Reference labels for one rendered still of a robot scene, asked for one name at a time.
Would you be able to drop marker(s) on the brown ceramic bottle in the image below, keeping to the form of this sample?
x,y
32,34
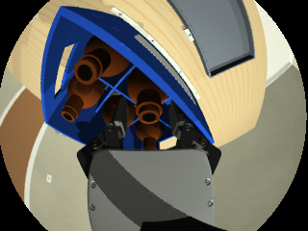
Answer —
x,y
99,56
80,97

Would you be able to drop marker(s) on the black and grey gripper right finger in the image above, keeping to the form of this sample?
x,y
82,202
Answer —
x,y
187,137

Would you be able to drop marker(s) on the blue bottle crate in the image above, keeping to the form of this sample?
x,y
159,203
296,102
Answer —
x,y
66,30

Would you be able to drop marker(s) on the brown glass bottle with green label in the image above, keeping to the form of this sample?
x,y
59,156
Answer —
x,y
148,96

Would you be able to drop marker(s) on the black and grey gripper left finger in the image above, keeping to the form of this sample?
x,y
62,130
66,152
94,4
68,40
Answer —
x,y
110,138

